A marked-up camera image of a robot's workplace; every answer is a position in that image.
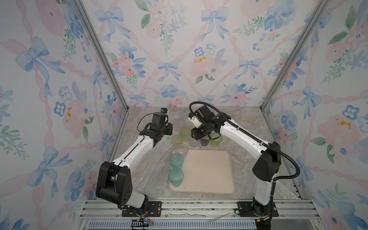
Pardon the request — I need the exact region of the clear glass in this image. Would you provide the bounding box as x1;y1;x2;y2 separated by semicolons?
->
173;143;188;159

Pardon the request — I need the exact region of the tall teal cup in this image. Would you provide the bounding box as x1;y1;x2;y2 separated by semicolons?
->
170;153;184;169
169;168;184;187

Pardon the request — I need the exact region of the tall frosted clear cup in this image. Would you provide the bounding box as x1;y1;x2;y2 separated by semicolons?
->
174;118;186;129

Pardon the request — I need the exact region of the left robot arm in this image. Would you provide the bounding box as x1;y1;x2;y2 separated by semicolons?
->
96;108;173;212

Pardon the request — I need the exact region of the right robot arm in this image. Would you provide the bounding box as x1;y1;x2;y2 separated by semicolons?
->
188;101;281;217

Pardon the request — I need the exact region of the beige plastic tray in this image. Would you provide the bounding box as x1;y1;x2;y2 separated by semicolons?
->
169;149;235;195

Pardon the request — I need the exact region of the bright green glass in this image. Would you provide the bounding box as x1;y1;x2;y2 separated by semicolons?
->
210;133;222;147

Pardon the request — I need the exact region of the dark smoky glass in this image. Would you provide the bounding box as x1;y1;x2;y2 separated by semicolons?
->
200;139;210;146

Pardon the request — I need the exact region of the short light green cup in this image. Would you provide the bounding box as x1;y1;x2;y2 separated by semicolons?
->
172;135;183;146

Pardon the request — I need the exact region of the tall light green cup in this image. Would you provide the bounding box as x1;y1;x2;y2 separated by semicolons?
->
180;127;191;142

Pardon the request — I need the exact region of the short frosted clear cup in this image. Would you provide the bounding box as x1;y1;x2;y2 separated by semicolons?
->
189;139;200;148

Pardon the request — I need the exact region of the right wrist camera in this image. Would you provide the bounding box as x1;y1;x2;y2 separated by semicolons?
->
188;113;202;128

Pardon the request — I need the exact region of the black corrugated cable hose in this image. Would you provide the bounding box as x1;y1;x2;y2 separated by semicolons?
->
188;101;301;182

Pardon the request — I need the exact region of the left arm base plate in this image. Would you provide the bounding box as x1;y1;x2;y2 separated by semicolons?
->
122;201;162;218

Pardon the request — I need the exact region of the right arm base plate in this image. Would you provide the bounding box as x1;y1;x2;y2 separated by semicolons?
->
236;201;279;218

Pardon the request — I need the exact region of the aluminium rail frame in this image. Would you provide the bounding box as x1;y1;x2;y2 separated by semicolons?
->
75;199;326;230

